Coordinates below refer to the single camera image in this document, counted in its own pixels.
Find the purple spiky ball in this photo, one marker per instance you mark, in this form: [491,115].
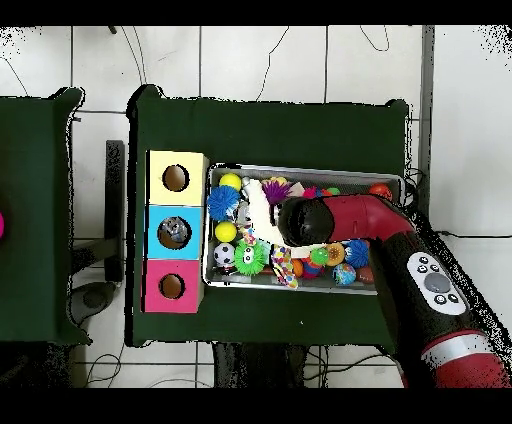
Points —
[276,192]

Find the large blue spiky ball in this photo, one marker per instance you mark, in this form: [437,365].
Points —
[223,203]

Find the small blue spiky ball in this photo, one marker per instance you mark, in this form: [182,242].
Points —
[358,253]

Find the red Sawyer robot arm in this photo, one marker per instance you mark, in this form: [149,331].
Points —
[376,220]

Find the cream knitted cloth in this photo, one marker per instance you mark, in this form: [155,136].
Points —
[260,214]

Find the yellow ball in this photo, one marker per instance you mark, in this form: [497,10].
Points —
[230,181]
[226,232]

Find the small soccer ball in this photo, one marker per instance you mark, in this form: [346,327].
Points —
[224,254]

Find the wooden box with three holes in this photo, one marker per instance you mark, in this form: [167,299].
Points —
[160,272]

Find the colourful patterned cloth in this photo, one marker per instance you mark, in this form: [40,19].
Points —
[282,268]

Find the multicoloured swirl ball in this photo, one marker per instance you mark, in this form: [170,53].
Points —
[345,274]

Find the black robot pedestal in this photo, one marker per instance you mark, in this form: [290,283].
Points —
[256,368]

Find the orange tiger striped toy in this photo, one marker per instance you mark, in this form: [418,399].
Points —
[381,190]

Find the dark green table cloth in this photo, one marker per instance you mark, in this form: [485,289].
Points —
[36,224]
[280,128]

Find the pink round object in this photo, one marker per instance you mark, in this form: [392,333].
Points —
[2,226]

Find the green googly-eyed spiky ball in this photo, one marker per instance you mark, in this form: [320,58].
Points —
[250,256]

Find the shallow clear mesh bin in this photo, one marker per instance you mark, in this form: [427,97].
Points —
[240,282]

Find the green spiky monster toy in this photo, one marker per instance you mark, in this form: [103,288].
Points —
[320,256]

